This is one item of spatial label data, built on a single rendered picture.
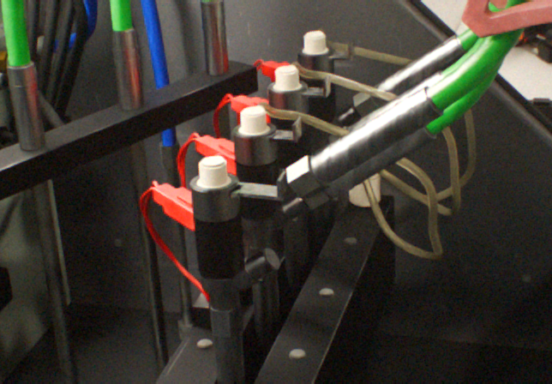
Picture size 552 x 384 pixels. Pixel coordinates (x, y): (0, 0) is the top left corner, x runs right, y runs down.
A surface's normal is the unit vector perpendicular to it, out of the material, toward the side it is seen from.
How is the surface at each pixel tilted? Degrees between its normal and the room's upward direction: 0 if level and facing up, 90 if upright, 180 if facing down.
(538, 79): 0
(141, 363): 0
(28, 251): 90
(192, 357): 0
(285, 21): 90
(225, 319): 90
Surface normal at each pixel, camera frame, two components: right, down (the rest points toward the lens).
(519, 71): -0.06, -0.90
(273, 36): -0.27, 0.42
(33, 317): 0.96, 0.07
